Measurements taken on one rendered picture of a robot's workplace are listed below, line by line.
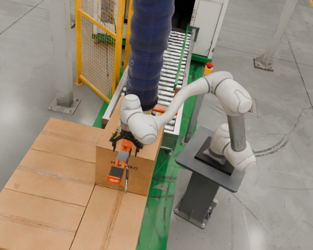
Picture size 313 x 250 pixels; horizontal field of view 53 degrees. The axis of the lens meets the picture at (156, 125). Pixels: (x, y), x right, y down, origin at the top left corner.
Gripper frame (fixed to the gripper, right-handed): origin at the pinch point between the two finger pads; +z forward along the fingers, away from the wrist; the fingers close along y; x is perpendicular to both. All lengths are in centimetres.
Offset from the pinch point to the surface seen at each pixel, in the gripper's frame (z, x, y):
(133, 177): 35.9, -10.3, -6.2
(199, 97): 41, -133, -46
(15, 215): 53, 29, 62
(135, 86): -26.4, -31.1, 3.6
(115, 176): -2.2, 21.7, 0.2
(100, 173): 40.9, -10.8, 17.7
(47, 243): 53, 42, 34
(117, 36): 6, -151, 47
